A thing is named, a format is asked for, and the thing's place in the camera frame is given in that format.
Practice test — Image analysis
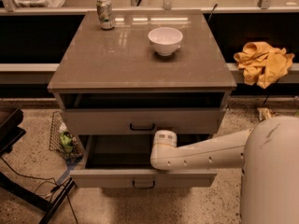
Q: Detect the green white soda can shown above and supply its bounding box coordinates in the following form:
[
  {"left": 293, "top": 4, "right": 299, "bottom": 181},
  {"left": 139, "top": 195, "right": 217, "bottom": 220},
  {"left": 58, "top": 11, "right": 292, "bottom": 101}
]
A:
[{"left": 96, "top": 0, "right": 115, "bottom": 30}]

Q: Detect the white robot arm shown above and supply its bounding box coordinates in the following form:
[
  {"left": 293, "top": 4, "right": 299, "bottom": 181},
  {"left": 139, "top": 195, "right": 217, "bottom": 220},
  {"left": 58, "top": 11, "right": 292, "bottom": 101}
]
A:
[{"left": 150, "top": 116, "right": 299, "bottom": 224}]

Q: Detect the white ceramic bowl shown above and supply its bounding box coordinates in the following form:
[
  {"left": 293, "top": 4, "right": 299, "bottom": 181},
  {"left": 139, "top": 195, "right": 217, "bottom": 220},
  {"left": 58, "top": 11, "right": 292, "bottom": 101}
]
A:
[{"left": 148, "top": 27, "right": 183, "bottom": 56}]

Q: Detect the green snack bag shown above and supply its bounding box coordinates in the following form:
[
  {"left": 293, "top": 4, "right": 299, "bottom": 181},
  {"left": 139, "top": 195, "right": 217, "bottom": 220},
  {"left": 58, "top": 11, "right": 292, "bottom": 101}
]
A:
[{"left": 60, "top": 133, "right": 73, "bottom": 153}]

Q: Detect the black floor cable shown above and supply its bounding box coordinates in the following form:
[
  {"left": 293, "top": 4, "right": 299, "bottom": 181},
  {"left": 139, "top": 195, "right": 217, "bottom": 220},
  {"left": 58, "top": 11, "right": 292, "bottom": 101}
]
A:
[{"left": 0, "top": 156, "right": 78, "bottom": 224}]

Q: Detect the wire mesh basket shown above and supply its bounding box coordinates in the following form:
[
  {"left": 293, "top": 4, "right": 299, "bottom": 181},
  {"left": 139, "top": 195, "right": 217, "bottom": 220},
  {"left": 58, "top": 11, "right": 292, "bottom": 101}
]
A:
[{"left": 50, "top": 111, "right": 82, "bottom": 161}]

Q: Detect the grey drawer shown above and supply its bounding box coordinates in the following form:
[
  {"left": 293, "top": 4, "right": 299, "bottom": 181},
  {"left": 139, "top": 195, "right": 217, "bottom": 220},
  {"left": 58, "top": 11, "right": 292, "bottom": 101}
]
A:
[
  {"left": 61, "top": 108, "right": 225, "bottom": 135},
  {"left": 70, "top": 134, "right": 217, "bottom": 189}
]

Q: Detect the yellow crumpled cloth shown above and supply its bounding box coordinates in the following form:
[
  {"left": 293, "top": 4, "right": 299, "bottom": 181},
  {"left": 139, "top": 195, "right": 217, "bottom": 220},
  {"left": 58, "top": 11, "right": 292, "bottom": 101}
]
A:
[{"left": 234, "top": 42, "right": 294, "bottom": 89}]

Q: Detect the blue tape strip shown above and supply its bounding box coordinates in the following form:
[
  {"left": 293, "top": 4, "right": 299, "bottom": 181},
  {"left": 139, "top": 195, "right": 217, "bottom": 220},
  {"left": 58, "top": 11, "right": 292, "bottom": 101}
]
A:
[{"left": 56, "top": 161, "right": 77, "bottom": 185}]

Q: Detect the black chair base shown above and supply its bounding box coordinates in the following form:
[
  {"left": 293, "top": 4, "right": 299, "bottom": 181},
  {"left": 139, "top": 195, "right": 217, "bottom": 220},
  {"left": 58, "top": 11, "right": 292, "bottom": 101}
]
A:
[{"left": 0, "top": 107, "right": 76, "bottom": 224}]

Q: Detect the brown snack packet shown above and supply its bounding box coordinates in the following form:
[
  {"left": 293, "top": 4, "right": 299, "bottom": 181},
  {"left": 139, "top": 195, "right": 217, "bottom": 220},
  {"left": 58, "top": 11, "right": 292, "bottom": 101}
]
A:
[{"left": 257, "top": 107, "right": 275, "bottom": 121}]

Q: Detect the grey drawer cabinet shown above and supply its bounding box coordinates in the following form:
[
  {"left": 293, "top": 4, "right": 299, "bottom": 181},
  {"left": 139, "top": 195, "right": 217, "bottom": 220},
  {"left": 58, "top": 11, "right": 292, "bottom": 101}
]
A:
[{"left": 47, "top": 9, "right": 237, "bottom": 189}]

